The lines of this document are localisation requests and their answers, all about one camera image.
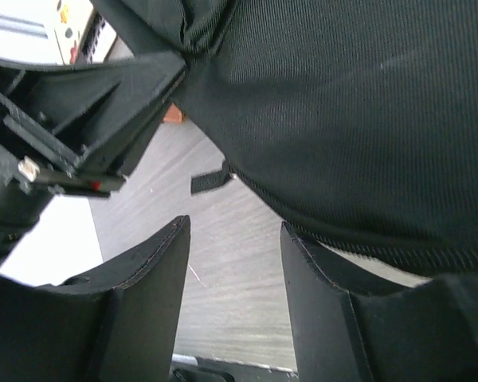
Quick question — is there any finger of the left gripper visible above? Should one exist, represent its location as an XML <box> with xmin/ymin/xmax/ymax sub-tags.
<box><xmin>0</xmin><ymin>53</ymin><xmax>185</xmax><ymax>175</ymax></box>

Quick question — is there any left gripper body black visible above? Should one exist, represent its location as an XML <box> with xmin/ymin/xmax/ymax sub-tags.
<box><xmin>0</xmin><ymin>71</ymin><xmax>125</xmax><ymax>266</ymax></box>

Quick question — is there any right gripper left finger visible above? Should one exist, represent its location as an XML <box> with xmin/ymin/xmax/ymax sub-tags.
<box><xmin>0</xmin><ymin>216</ymin><xmax>190</xmax><ymax>381</ymax></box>

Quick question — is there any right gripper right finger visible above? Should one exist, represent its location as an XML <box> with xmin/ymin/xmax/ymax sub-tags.
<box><xmin>280</xmin><ymin>224</ymin><xmax>478</xmax><ymax>381</ymax></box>

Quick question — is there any black student backpack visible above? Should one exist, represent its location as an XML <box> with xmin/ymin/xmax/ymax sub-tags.
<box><xmin>96</xmin><ymin>1</ymin><xmax>478</xmax><ymax>276</ymax></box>

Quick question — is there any brown leather wallet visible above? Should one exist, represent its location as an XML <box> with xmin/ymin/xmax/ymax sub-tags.
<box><xmin>163</xmin><ymin>104</ymin><xmax>185</xmax><ymax>123</ymax></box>

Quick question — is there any floral square trivet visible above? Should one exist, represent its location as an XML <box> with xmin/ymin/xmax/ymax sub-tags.
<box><xmin>54</xmin><ymin>0</ymin><xmax>95</xmax><ymax>65</ymax></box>

